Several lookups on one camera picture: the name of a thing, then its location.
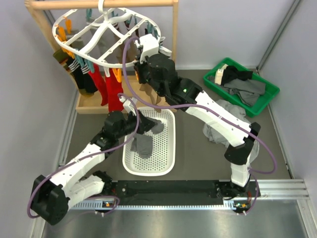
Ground olive striped sock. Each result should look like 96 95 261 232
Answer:
53 49 73 73

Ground red sock left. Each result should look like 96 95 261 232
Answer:
88 64 108 106

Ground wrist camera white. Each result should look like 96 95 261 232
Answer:
119 95 137 116
134 34 172 64

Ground green plastic bin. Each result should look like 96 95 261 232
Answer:
203 58 280 118

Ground red sock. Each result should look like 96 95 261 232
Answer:
88 64 108 106
105 69 123 112

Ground wooden drying rack frame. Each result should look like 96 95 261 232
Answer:
24 0 178 114

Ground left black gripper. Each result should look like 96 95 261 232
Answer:
116 110 158 140

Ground grey cloth on table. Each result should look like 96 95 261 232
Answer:
203 99 260 162

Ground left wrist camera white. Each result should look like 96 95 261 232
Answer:
119 95 137 116

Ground white oval clip hanger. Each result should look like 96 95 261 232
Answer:
52 0 165 69

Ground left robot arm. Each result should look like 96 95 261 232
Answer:
29 111 159 226

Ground tan ribbed sock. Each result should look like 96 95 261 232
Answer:
140 84 161 105

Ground red sock right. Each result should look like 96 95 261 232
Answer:
105 69 123 112

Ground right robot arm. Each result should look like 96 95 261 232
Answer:
134 53 261 196

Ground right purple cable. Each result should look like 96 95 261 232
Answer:
122 36 278 216

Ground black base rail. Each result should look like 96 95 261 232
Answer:
103 180 256 206

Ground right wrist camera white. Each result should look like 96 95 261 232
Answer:
134 34 172 64

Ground white perforated plastic basket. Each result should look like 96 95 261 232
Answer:
122 107 176 177

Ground clothes pile in bin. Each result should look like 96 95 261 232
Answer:
207 64 266 107

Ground purple cable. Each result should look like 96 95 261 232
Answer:
122 36 278 216
26 93 142 219

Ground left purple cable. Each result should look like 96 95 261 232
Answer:
26 93 142 219

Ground black white striped sock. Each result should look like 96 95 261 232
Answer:
81 64 97 94

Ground grey striped sock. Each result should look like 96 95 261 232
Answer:
60 25 108 64

